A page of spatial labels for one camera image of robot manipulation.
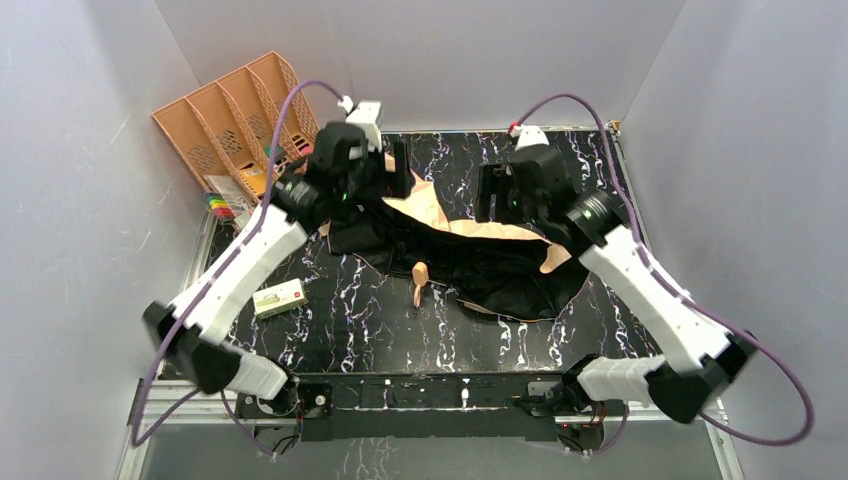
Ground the beige folding umbrella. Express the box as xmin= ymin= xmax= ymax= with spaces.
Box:
xmin=328 ymin=174 xmax=589 ymax=322

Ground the white paper card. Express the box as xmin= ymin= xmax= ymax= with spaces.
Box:
xmin=204 ymin=175 xmax=249 ymax=203

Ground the small white green box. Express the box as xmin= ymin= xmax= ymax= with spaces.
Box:
xmin=252 ymin=279 xmax=308 ymax=319

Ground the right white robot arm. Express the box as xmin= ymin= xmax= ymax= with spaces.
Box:
xmin=474 ymin=144 xmax=756 ymax=423

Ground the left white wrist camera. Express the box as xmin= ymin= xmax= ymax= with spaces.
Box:
xmin=337 ymin=95 xmax=383 ymax=152

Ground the colourful marker set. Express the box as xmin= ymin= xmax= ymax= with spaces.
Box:
xmin=203 ymin=192 xmax=236 ymax=222

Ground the orange plastic file organizer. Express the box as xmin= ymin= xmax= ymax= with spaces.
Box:
xmin=152 ymin=52 xmax=298 ymax=209

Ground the yellow notepad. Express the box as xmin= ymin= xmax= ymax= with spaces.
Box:
xmin=238 ymin=166 xmax=267 ymax=198

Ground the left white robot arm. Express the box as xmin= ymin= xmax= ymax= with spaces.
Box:
xmin=143 ymin=122 xmax=415 ymax=401

